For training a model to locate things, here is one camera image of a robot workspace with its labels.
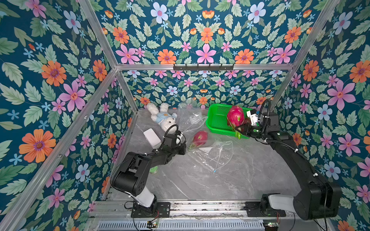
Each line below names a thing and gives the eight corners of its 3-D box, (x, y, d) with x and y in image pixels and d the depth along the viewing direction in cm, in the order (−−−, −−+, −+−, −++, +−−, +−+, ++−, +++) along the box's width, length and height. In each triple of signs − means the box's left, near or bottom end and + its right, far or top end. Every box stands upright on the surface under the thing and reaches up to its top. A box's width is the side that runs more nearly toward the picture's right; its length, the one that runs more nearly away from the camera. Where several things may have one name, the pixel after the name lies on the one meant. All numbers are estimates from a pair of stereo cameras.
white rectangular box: (153, 150, 98) (151, 146, 93) (144, 137, 105) (142, 132, 100) (162, 145, 100) (161, 140, 96) (153, 132, 108) (151, 127, 103)
